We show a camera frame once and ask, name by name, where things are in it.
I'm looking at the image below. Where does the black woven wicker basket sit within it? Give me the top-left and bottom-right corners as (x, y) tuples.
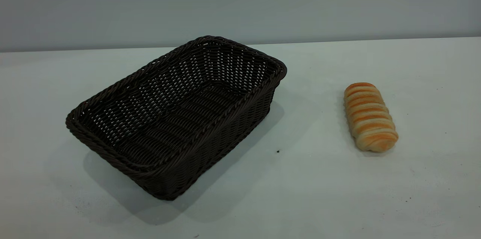
(66, 35), (287, 201)

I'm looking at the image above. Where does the striped orange bread roll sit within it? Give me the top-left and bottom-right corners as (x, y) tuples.
(344, 82), (399, 153)

